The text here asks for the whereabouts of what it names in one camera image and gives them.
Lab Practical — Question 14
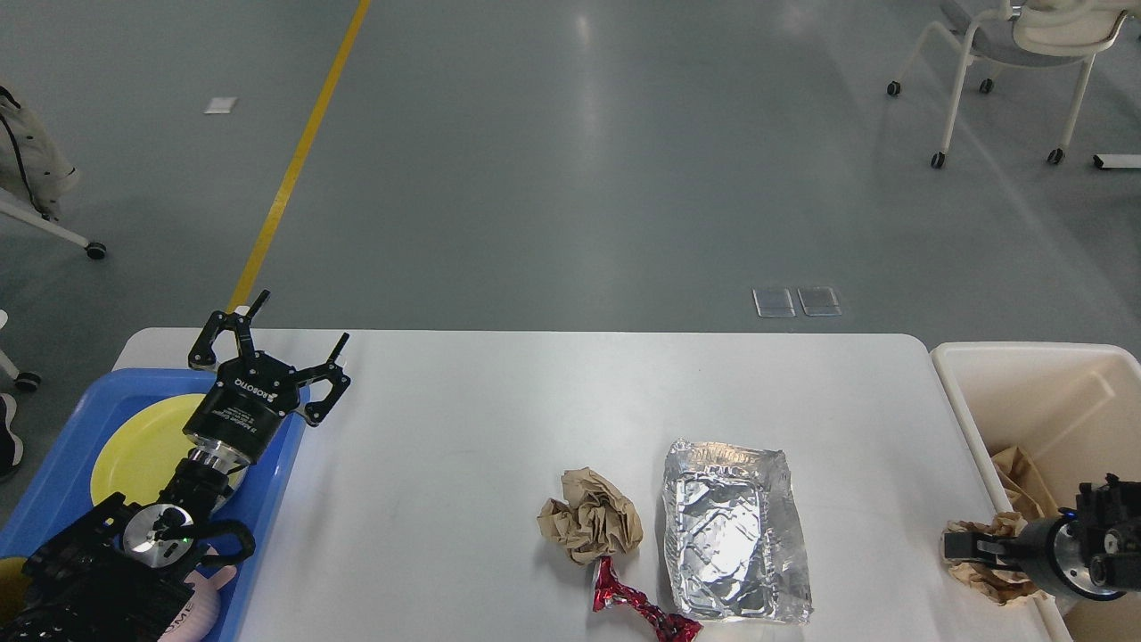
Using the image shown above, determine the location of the aluminium foil tray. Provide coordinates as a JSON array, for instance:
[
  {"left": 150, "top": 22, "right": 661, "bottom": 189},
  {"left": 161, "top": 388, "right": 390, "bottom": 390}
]
[{"left": 661, "top": 439, "right": 814, "bottom": 626}]

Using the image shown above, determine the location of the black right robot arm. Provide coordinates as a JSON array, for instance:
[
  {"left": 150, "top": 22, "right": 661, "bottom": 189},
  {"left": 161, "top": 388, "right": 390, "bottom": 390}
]
[{"left": 940, "top": 473, "right": 1140, "bottom": 602}]

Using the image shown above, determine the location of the left clear floor plate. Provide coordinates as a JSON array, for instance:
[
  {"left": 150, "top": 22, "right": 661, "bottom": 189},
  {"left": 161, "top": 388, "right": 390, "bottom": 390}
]
[{"left": 752, "top": 287, "right": 798, "bottom": 318}]

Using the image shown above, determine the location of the person in black trousers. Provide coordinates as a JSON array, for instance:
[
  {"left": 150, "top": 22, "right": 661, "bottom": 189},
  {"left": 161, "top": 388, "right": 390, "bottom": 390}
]
[{"left": 1, "top": 391, "right": 24, "bottom": 482}]

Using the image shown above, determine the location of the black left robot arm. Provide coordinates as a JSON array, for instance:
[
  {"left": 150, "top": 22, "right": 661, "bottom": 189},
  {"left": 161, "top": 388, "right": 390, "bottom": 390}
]
[{"left": 3, "top": 290, "right": 351, "bottom": 641}]

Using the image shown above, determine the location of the white chair base right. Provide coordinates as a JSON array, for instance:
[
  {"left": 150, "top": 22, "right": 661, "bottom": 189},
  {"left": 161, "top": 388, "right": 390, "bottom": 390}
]
[{"left": 1093, "top": 153, "right": 1141, "bottom": 170}]

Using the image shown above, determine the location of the brown paper in bin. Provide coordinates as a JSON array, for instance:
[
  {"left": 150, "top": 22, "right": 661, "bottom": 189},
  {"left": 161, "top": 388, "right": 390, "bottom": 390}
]
[{"left": 990, "top": 446, "right": 1059, "bottom": 521}]

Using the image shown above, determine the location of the clear floor plate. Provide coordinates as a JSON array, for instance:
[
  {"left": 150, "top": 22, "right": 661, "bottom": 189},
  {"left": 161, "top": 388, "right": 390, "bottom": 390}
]
[
  {"left": 796, "top": 287, "right": 842, "bottom": 317},
  {"left": 752, "top": 287, "right": 798, "bottom": 318}
]

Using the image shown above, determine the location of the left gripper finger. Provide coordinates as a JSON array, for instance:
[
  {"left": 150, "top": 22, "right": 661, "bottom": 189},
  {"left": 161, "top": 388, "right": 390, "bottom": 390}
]
[
  {"left": 281, "top": 333, "right": 351, "bottom": 426},
  {"left": 187, "top": 291, "right": 272, "bottom": 374}
]

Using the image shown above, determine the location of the brown paper ball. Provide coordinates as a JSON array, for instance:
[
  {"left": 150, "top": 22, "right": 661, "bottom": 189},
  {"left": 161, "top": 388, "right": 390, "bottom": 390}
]
[{"left": 537, "top": 468, "right": 644, "bottom": 566}]

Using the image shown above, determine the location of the white office chair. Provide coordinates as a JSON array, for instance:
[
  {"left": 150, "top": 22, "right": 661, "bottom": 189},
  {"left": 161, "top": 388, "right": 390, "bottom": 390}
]
[{"left": 887, "top": 1, "right": 1138, "bottom": 169}]

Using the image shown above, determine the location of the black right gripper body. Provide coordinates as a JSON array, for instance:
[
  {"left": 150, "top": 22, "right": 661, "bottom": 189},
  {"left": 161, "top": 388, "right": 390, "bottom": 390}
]
[{"left": 1012, "top": 519, "right": 1126, "bottom": 601}]

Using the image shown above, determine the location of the pink ceramic mug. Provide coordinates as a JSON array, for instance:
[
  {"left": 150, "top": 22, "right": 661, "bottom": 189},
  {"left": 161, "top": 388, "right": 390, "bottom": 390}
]
[{"left": 159, "top": 564, "right": 237, "bottom": 641}]

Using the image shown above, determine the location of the brown paper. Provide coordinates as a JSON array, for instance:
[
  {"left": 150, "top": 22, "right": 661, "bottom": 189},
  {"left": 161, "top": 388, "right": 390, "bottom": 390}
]
[
  {"left": 944, "top": 511, "right": 1047, "bottom": 606},
  {"left": 990, "top": 446, "right": 1059, "bottom": 521}
]

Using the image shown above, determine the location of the yellow plastic plate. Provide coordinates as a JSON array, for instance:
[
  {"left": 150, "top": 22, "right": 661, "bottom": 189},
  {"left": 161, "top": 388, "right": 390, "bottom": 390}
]
[{"left": 89, "top": 393, "right": 204, "bottom": 506}]

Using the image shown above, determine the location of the blue ceramic mug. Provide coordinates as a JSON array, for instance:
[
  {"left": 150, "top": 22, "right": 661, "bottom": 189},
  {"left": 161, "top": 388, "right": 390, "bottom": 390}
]
[{"left": 0, "top": 556, "right": 31, "bottom": 628}]

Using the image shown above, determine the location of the chair with beige coat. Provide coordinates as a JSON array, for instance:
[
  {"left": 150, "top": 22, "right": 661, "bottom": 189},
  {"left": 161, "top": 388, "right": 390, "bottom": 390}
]
[{"left": 1, "top": 86, "right": 108, "bottom": 261}]

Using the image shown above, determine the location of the blue plastic tray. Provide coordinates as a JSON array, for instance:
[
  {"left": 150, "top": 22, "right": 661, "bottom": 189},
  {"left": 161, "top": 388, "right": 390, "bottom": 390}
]
[{"left": 1, "top": 368, "right": 305, "bottom": 641}]

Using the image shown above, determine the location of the red foil wrapper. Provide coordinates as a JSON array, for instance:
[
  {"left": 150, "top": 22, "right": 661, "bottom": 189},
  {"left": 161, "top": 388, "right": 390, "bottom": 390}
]
[{"left": 591, "top": 556, "right": 702, "bottom": 641}]

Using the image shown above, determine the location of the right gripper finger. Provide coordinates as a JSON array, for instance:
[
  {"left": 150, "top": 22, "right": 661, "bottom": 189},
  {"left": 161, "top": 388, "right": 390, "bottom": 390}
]
[{"left": 942, "top": 533, "right": 1023, "bottom": 572}]

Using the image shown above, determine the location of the beige plastic bin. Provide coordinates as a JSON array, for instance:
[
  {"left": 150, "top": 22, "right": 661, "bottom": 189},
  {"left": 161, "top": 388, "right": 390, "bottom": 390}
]
[{"left": 931, "top": 342, "right": 1138, "bottom": 641}]

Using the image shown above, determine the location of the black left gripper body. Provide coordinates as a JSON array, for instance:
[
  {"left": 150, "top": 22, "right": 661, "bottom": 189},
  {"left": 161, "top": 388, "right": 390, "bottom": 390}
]
[{"left": 183, "top": 355, "right": 300, "bottom": 465}]

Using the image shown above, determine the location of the right clear floor plate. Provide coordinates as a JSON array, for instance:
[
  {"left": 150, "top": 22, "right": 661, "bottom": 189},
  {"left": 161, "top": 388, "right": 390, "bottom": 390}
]
[{"left": 796, "top": 287, "right": 842, "bottom": 317}]

